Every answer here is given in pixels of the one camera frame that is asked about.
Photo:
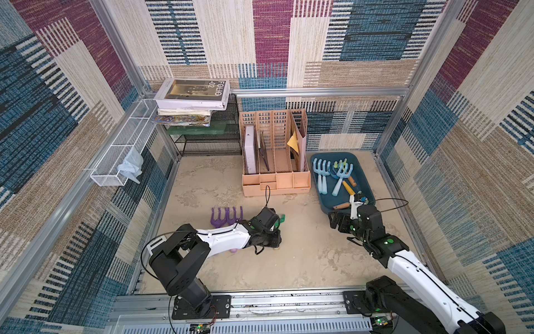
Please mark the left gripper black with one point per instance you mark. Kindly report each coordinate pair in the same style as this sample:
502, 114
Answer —
277, 236

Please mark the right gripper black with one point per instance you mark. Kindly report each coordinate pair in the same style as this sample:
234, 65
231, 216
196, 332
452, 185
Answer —
346, 221

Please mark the teal plastic storage box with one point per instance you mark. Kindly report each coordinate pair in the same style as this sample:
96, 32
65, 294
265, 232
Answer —
328, 202

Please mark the purple rake pink handle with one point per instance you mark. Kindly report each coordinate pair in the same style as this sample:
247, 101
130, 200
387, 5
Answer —
218, 217
237, 216

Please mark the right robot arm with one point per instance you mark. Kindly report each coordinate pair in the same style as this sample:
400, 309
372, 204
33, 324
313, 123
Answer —
435, 309

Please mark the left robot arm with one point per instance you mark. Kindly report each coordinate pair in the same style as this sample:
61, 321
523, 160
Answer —
176, 257

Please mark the large light blue rake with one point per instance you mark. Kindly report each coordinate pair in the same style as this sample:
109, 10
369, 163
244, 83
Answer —
344, 172

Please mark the pink plastic desk organizer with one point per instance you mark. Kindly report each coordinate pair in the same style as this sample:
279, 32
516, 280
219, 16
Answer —
284, 177

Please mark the dark navy notebook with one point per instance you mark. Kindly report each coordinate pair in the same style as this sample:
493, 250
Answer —
263, 150

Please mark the yellow paper folder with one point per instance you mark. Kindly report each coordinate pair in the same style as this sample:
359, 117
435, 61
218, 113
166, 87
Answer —
293, 143

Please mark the white grey book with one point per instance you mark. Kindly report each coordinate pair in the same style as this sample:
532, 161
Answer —
249, 150

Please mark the black mesh shelf rack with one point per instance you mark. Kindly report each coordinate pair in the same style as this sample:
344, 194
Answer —
222, 137

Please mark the green folder on shelf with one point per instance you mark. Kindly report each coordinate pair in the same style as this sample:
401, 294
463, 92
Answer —
215, 128

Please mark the crumpled plastic bag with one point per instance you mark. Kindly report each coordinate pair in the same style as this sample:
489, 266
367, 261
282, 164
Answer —
131, 165

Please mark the stack of magazines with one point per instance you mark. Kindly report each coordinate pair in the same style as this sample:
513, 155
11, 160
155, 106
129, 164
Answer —
182, 117

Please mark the white folio book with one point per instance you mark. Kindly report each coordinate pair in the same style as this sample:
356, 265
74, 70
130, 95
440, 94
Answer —
204, 94

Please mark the lime cultivator wooden handle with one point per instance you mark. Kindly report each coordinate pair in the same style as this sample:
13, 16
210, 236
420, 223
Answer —
346, 205

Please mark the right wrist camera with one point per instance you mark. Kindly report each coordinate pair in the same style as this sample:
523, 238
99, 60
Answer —
354, 204

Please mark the blue tool yellow handle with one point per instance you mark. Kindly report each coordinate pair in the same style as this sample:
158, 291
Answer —
348, 188

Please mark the lime fork wooden handle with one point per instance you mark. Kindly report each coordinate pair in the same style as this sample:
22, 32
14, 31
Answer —
351, 179

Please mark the light blue fork white handle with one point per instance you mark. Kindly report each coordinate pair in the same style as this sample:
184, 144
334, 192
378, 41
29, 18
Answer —
322, 169

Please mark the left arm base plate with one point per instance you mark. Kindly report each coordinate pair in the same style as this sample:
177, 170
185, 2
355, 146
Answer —
216, 306

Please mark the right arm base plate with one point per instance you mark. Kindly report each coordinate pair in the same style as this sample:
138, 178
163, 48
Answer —
356, 302

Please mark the white wire wall basket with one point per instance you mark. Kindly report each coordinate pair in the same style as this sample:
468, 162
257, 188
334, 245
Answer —
134, 133

